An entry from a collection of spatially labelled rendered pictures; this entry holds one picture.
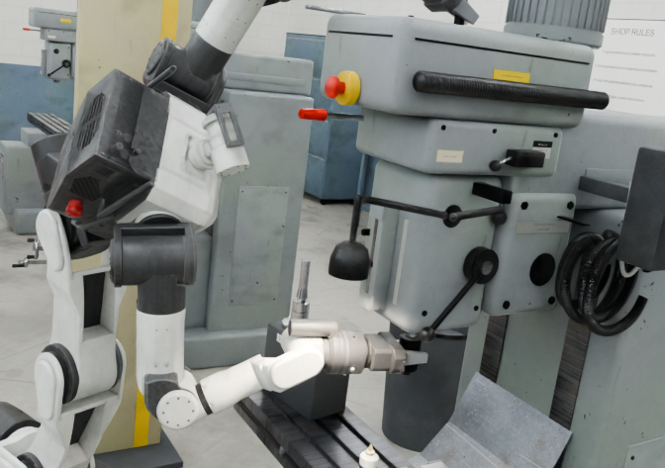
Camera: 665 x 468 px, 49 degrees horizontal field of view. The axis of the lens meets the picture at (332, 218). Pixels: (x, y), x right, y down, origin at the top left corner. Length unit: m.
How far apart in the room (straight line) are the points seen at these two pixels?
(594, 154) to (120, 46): 1.90
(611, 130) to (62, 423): 1.39
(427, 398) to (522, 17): 2.34
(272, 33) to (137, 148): 9.89
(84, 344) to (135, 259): 0.49
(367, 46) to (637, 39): 5.28
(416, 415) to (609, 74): 3.86
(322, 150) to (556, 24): 7.39
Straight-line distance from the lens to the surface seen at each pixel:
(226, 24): 1.54
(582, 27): 1.54
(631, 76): 6.45
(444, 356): 3.46
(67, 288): 1.71
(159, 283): 1.35
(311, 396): 1.89
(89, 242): 1.66
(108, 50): 2.91
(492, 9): 7.68
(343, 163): 8.87
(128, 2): 2.93
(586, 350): 1.70
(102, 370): 1.83
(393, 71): 1.21
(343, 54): 1.34
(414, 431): 3.65
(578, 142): 1.55
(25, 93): 10.25
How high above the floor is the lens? 1.82
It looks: 13 degrees down
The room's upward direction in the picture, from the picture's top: 7 degrees clockwise
